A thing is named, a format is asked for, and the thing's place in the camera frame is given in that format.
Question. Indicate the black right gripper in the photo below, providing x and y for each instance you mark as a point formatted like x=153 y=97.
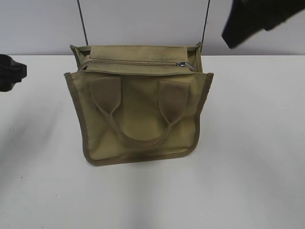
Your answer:
x=248 y=17

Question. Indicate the silver zipper pull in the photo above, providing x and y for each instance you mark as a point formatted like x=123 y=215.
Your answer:
x=182 y=64

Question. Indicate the yellow canvas tote bag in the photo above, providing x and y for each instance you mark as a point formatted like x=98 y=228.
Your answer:
x=134 y=104

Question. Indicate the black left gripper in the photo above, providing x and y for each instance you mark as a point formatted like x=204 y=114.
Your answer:
x=11 y=73

